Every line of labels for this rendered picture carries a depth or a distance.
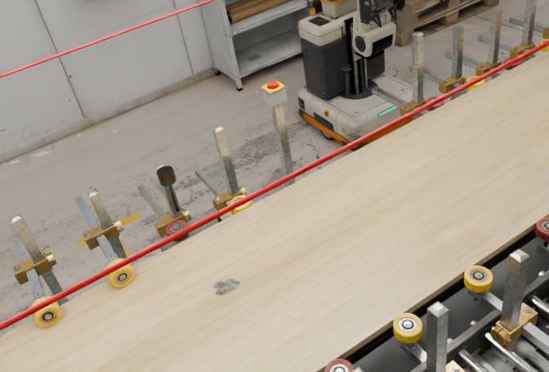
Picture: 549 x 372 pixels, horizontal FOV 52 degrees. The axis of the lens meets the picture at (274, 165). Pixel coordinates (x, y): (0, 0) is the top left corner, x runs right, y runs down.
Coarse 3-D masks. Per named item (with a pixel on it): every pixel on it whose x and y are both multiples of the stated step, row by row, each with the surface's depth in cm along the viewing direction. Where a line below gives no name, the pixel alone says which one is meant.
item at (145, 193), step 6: (138, 186) 236; (144, 186) 236; (144, 192) 233; (144, 198) 234; (150, 198) 229; (150, 204) 226; (156, 204) 225; (156, 210) 222; (162, 210) 221; (162, 216) 218
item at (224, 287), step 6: (216, 282) 180; (222, 282) 178; (228, 282) 179; (234, 282) 178; (216, 288) 178; (222, 288) 178; (228, 288) 177; (234, 288) 177; (216, 294) 176; (222, 294) 175
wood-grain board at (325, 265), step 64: (448, 128) 229; (512, 128) 222; (320, 192) 209; (384, 192) 203; (448, 192) 198; (512, 192) 193; (192, 256) 192; (256, 256) 187; (320, 256) 183; (384, 256) 179; (448, 256) 175; (64, 320) 178; (128, 320) 174; (192, 320) 170; (256, 320) 166; (320, 320) 163; (384, 320) 159
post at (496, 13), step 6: (492, 12) 265; (498, 12) 263; (492, 18) 266; (498, 18) 265; (492, 24) 268; (498, 24) 267; (492, 30) 269; (498, 30) 269; (492, 36) 271; (498, 36) 271; (492, 42) 272; (498, 42) 273; (492, 48) 274; (498, 48) 275; (492, 54) 276; (492, 60) 277; (486, 78) 286; (492, 78) 283
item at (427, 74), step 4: (412, 68) 287; (412, 72) 288; (424, 72) 281; (428, 72) 280; (432, 72) 279; (424, 76) 281; (428, 76) 279; (432, 76) 276; (436, 76) 275; (440, 76) 275; (432, 80) 278; (436, 80) 275; (440, 80) 272; (456, 84) 267; (460, 84) 266; (452, 88) 268; (460, 92) 264; (464, 92) 262
